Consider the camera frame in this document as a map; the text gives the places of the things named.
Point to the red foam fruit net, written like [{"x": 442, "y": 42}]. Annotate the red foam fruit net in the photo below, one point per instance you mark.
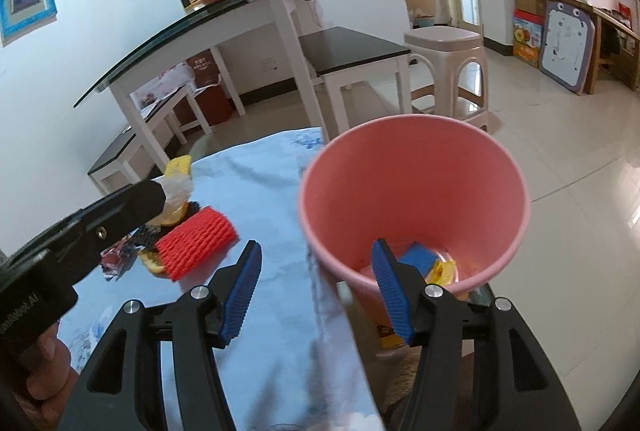
[{"x": 195, "y": 241}]

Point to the purple framed drawing board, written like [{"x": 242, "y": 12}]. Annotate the purple framed drawing board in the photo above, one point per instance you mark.
[{"x": 567, "y": 46}]

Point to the red white wrapper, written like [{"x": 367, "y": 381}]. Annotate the red white wrapper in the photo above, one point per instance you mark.
[{"x": 115, "y": 258}]

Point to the red paper bag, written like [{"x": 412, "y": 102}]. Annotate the red paper bag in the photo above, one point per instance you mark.
[{"x": 212, "y": 101}]

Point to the black woven mat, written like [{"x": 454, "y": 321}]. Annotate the black woven mat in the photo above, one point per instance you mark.
[{"x": 147, "y": 236}]

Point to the yellow sponge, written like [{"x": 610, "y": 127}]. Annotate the yellow sponge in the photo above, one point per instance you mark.
[{"x": 177, "y": 166}]

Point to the light blue table cloth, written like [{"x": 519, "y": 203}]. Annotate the light blue table cloth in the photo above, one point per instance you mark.
[{"x": 280, "y": 221}]

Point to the pink plastic bucket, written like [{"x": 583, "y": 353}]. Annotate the pink plastic bucket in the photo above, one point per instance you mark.
[{"x": 425, "y": 171}]

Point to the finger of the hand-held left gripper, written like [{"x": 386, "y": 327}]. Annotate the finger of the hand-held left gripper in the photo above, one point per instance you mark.
[{"x": 125, "y": 208}]

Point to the black top white bench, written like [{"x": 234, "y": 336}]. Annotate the black top white bench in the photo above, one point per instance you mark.
[
  {"x": 350, "y": 46},
  {"x": 107, "y": 156}
]

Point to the beige plastic stool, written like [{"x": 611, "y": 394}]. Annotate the beige plastic stool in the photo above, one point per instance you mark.
[{"x": 440, "y": 38}]

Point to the colourful cardboard box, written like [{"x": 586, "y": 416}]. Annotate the colourful cardboard box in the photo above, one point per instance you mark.
[{"x": 527, "y": 36}]

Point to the blue wrapper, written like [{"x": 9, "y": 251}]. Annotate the blue wrapper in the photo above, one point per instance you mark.
[{"x": 420, "y": 258}]

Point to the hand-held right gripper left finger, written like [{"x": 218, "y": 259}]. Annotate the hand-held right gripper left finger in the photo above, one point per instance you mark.
[{"x": 242, "y": 293}]

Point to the person's left hand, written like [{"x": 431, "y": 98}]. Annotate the person's left hand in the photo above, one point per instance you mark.
[{"x": 62, "y": 371}]

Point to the yellow wrapper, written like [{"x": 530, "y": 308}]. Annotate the yellow wrapper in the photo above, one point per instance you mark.
[{"x": 442, "y": 272}]

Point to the white glass-top table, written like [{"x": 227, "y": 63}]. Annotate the white glass-top table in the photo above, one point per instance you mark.
[{"x": 200, "y": 31}]

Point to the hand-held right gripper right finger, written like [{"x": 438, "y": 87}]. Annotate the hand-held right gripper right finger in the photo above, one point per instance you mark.
[{"x": 395, "y": 298}]

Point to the wooden sideboard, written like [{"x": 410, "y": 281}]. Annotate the wooden sideboard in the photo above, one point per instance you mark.
[{"x": 607, "y": 18}]

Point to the white wall outlet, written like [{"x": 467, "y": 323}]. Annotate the white wall outlet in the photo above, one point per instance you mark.
[{"x": 270, "y": 63}]

